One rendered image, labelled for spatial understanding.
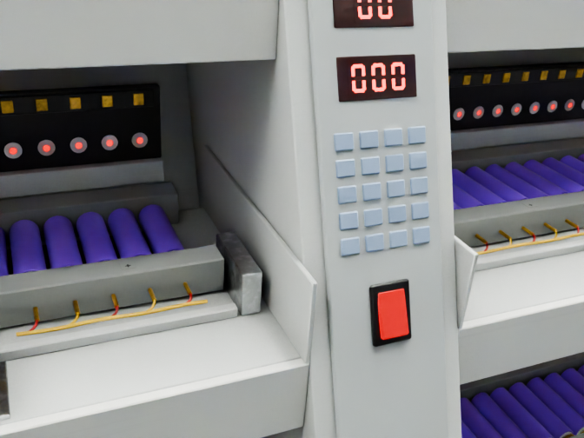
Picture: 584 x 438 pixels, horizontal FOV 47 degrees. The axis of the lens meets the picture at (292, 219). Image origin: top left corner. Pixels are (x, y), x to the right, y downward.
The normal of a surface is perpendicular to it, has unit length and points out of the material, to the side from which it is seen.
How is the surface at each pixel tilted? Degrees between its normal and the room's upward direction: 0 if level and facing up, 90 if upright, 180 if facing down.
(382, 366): 90
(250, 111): 90
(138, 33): 110
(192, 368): 20
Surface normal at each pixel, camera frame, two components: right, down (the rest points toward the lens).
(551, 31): 0.39, 0.45
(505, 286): 0.07, -0.89
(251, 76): -0.92, 0.13
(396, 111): 0.39, 0.11
